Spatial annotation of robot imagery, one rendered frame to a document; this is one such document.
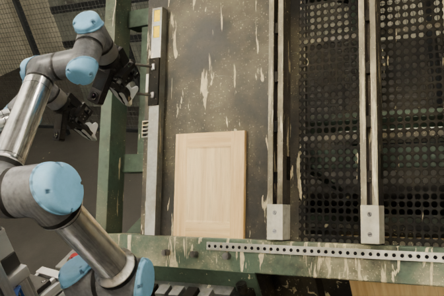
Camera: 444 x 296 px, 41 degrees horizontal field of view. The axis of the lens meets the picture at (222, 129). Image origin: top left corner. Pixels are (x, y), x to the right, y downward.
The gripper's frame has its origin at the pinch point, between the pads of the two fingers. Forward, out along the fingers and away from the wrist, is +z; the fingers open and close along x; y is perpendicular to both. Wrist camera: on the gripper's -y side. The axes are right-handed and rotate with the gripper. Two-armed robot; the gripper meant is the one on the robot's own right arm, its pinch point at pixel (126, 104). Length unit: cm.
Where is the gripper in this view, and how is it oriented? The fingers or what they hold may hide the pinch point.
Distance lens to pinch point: 187.7
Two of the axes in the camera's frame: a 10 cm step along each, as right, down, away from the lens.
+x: -7.9, -3.8, 4.9
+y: 5.7, -7.3, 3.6
